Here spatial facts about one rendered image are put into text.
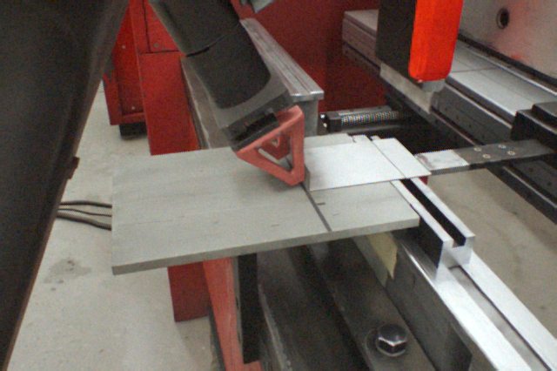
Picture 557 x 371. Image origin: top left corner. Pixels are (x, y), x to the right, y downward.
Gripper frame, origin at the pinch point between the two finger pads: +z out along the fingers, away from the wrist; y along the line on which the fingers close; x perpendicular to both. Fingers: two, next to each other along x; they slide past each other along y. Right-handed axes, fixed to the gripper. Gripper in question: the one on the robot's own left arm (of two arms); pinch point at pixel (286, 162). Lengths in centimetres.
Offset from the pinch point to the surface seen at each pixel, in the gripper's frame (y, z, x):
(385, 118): 41, 28, -20
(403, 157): 0.3, 6.9, -10.9
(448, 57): -17.6, -11.5, -11.5
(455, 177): 147, 147, -64
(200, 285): 84, 75, 45
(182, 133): 84, 28, 21
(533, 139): 0.2, 13.9, -24.9
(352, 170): -1.1, 4.1, -5.3
